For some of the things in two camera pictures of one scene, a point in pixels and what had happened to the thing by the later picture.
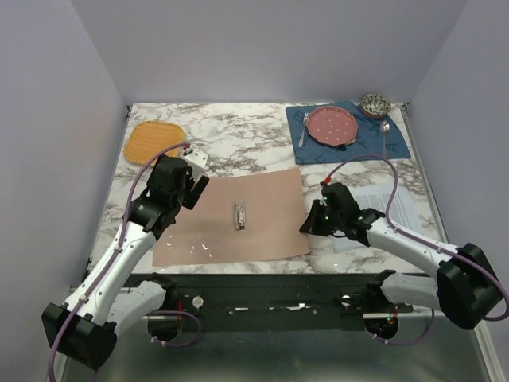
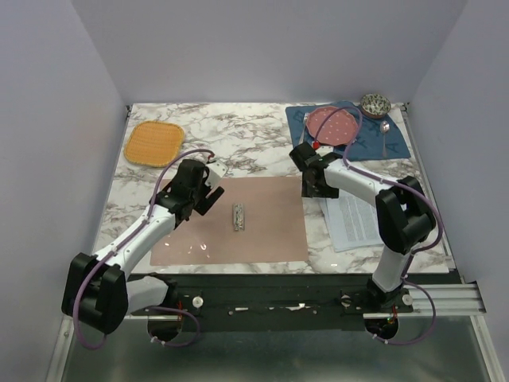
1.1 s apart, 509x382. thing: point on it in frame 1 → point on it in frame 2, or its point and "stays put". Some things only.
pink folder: [248, 216] stays put
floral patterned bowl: [374, 105] stays put
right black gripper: [311, 224] → [328, 192]
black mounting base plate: [275, 303] stays put
